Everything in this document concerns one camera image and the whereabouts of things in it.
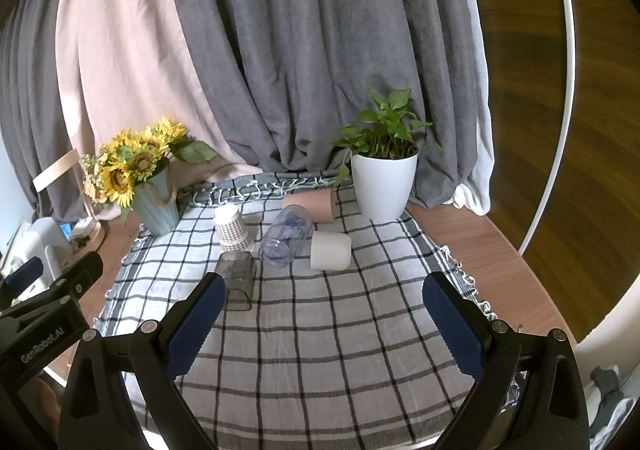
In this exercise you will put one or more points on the checked tablecloth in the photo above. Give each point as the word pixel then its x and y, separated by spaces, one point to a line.
pixel 320 330

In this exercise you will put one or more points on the light blue ribbed vase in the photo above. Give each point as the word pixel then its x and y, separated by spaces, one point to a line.
pixel 157 205

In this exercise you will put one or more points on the wooden lamp base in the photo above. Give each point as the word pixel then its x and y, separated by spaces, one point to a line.
pixel 90 236

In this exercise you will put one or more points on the grey transparent cup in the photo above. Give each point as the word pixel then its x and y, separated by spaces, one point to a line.
pixel 240 280

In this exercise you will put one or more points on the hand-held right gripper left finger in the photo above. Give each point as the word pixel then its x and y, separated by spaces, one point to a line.
pixel 197 325

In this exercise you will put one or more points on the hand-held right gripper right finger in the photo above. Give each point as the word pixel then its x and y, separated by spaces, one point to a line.
pixel 452 325

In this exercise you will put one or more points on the white curtain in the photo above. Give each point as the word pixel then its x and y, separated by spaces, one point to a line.
pixel 477 130

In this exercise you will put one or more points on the pink cup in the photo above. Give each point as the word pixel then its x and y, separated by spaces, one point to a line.
pixel 312 204

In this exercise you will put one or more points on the grey cloth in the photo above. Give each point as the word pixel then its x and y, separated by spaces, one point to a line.
pixel 610 400

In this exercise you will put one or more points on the white appliance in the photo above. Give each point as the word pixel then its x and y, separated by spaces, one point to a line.
pixel 45 242

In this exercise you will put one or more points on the checked paper cup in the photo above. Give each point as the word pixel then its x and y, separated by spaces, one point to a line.
pixel 231 230

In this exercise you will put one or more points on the white cup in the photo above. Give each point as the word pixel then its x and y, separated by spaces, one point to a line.
pixel 330 252

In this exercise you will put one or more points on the clear bluish plastic cup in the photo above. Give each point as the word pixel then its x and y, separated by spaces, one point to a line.
pixel 285 240

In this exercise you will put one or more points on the grey curtain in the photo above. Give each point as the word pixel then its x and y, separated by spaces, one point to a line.
pixel 320 55
pixel 30 120

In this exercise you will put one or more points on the white plant pot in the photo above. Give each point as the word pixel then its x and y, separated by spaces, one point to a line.
pixel 382 185

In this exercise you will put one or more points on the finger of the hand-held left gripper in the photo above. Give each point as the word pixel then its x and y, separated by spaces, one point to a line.
pixel 22 275
pixel 70 282

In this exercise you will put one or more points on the sunflower bouquet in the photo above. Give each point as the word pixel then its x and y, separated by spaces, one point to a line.
pixel 130 165

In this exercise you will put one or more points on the pink curtain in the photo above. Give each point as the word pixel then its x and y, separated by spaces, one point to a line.
pixel 130 55

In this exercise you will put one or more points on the white hoop tube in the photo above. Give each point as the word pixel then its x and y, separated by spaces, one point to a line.
pixel 562 95

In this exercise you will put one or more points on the green pothos plant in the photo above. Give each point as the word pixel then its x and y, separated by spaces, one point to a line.
pixel 385 130

